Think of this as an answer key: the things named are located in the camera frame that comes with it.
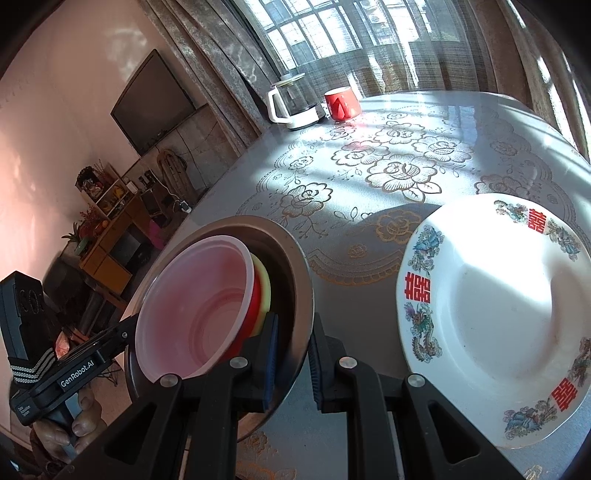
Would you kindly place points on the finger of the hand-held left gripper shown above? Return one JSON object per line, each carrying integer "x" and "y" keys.
{"x": 111, "y": 339}

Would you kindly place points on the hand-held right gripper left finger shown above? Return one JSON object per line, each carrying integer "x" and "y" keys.
{"x": 270, "y": 355}

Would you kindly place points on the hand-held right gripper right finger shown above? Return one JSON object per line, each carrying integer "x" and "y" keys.
{"x": 317, "y": 364}

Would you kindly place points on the yellow bowl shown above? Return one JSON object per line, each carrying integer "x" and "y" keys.
{"x": 264, "y": 286}

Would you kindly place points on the red bowl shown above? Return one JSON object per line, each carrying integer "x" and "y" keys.
{"x": 198, "y": 314}

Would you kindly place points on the stainless steel bowl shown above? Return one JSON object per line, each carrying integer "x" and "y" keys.
{"x": 286, "y": 267}

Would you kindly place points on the white plate with red print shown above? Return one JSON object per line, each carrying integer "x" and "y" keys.
{"x": 489, "y": 323}

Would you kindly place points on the person's left hand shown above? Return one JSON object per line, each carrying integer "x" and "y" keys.
{"x": 90, "y": 415}

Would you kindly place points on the wooden cabinet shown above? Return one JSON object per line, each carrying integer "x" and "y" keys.
{"x": 115, "y": 249}

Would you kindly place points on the wicker rack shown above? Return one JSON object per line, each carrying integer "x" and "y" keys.
{"x": 174, "y": 173}

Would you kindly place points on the red mug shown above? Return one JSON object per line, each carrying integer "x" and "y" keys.
{"x": 341, "y": 105}

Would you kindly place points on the grey heavy curtain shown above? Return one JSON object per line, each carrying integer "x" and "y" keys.
{"x": 212, "y": 60}
{"x": 531, "y": 60}

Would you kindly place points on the sheer mesh curtain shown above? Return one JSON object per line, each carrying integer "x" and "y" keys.
{"x": 369, "y": 55}

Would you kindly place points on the barred window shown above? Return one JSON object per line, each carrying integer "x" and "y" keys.
{"x": 346, "y": 27}

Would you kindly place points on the black wall television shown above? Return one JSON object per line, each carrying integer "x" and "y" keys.
{"x": 157, "y": 101}

